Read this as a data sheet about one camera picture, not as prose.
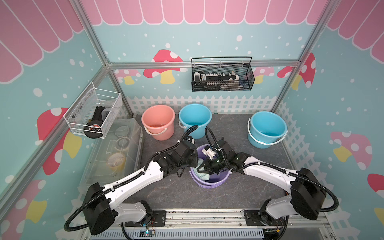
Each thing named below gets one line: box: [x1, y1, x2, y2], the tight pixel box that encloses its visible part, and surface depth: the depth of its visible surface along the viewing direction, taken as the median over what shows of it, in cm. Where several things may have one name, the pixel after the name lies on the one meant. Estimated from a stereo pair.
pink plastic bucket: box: [141, 104, 176, 141], surface depth 97 cm
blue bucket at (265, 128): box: [247, 111, 289, 149], surface depth 95 cm
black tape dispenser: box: [83, 105, 106, 139], surface depth 67 cm
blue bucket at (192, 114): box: [178, 103, 213, 140], surface depth 101 cm
